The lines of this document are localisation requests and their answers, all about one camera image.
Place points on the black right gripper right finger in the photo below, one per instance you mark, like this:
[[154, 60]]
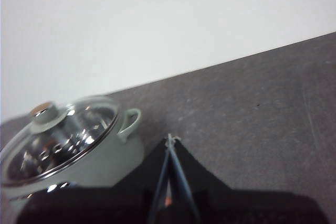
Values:
[[236, 208]]

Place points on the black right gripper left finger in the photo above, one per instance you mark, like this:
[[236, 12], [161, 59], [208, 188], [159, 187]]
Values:
[[105, 205]]

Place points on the glass lid with green knob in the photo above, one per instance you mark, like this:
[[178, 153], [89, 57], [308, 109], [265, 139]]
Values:
[[65, 140]]

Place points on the green electric cooking pot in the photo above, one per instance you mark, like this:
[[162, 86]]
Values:
[[105, 166]]

